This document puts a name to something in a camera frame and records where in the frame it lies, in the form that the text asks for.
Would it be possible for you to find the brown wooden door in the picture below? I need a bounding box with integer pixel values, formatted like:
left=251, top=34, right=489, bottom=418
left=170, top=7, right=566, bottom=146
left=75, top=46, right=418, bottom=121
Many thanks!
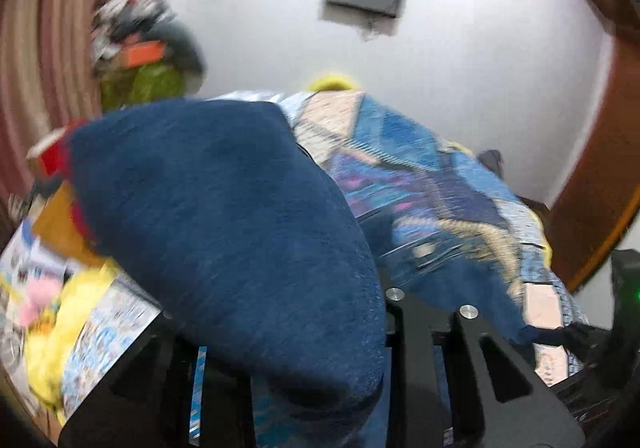
left=547, top=0, right=639, bottom=291

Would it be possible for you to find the yellow cardboard box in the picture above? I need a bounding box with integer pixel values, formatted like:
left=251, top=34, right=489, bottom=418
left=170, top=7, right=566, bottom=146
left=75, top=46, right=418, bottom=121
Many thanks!
left=32, top=181, right=107, bottom=268

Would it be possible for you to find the green bag with clutter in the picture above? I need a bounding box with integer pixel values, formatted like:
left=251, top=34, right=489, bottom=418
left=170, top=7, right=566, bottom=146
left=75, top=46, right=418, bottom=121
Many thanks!
left=100, top=62, right=186, bottom=112

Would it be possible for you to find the yellow plush toy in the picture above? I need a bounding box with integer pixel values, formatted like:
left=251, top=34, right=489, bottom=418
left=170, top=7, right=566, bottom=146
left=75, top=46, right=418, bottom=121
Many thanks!
left=306, top=73, right=360, bottom=92

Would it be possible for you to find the striped brown curtain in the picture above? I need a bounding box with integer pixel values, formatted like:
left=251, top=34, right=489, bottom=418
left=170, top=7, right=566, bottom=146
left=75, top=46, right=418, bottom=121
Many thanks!
left=1, top=0, right=107, bottom=199

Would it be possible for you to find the patchwork patterned bedspread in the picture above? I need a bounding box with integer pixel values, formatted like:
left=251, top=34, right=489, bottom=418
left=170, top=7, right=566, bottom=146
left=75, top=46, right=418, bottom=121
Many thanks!
left=60, top=88, right=586, bottom=448

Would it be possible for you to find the blue denim jacket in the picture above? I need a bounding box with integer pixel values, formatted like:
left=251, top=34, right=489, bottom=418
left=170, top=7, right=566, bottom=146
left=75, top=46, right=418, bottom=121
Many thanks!
left=64, top=96, right=564, bottom=448

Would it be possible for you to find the red plush toy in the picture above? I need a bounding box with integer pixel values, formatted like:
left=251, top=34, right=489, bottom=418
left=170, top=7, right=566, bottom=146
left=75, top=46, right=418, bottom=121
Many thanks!
left=38, top=119, right=94, bottom=241

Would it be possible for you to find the orange box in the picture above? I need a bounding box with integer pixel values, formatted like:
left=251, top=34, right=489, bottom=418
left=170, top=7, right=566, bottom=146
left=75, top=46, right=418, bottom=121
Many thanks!
left=119, top=40, right=166, bottom=68

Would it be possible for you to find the dark green pillow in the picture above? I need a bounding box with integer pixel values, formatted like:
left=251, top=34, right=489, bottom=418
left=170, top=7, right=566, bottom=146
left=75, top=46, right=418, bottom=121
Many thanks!
left=144, top=20, right=207, bottom=79

